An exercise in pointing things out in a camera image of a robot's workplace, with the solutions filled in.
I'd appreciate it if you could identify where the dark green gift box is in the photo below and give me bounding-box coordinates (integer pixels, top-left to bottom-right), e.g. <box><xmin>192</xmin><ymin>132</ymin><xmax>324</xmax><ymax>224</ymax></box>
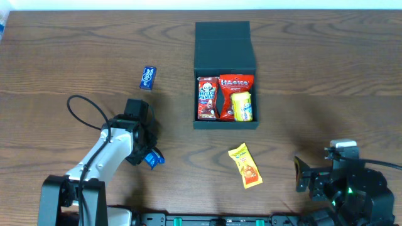
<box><xmin>193</xmin><ymin>21</ymin><xmax>259</xmax><ymax>130</ymax></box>

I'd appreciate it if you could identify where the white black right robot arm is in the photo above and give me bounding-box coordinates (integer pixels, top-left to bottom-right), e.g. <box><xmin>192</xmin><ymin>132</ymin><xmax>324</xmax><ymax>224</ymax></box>
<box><xmin>294</xmin><ymin>144</ymin><xmax>395</xmax><ymax>225</ymax></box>

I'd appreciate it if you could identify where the red Hacks candy bag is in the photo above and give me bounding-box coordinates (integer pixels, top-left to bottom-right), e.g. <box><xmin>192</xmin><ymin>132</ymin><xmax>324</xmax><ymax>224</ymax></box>
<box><xmin>219</xmin><ymin>74</ymin><xmax>254</xmax><ymax>121</ymax></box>

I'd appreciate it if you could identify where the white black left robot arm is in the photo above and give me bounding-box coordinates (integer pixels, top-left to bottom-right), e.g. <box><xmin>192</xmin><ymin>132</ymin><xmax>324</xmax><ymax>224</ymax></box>
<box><xmin>38</xmin><ymin>113</ymin><xmax>156</xmax><ymax>225</ymax></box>

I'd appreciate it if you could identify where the blue Eclipse mint tin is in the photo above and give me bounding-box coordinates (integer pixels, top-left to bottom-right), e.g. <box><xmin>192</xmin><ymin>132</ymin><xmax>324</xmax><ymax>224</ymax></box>
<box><xmin>139</xmin><ymin>66</ymin><xmax>156</xmax><ymax>90</ymax></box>

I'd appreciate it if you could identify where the red Hello Panda box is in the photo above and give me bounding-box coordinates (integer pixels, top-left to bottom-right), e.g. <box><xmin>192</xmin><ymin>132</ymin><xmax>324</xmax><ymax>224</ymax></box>
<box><xmin>197</xmin><ymin>77</ymin><xmax>219</xmax><ymax>120</ymax></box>

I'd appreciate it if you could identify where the yellow Julie's peanut butter packet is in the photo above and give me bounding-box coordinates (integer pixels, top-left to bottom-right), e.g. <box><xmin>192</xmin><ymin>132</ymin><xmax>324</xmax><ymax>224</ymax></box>
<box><xmin>228</xmin><ymin>143</ymin><xmax>263</xmax><ymax>189</ymax></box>

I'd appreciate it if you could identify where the blue cookie packet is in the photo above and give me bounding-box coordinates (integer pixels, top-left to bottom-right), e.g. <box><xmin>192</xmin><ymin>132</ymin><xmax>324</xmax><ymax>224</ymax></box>
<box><xmin>144</xmin><ymin>148</ymin><xmax>165</xmax><ymax>170</ymax></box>

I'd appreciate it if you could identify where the white blue object at edge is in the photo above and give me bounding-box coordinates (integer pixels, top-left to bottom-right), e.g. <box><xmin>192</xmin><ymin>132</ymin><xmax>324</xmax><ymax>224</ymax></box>
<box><xmin>0</xmin><ymin>9</ymin><xmax>9</xmax><ymax>40</ymax></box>

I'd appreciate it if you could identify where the yellow Mentos candy bottle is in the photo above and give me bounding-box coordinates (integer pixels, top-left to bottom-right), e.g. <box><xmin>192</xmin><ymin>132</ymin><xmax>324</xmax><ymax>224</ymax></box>
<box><xmin>231</xmin><ymin>91</ymin><xmax>253</xmax><ymax>122</ymax></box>

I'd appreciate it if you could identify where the black mounting rail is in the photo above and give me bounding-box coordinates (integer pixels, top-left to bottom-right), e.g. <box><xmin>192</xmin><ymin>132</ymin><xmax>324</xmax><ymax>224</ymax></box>
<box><xmin>106</xmin><ymin>213</ymin><xmax>315</xmax><ymax>226</ymax></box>

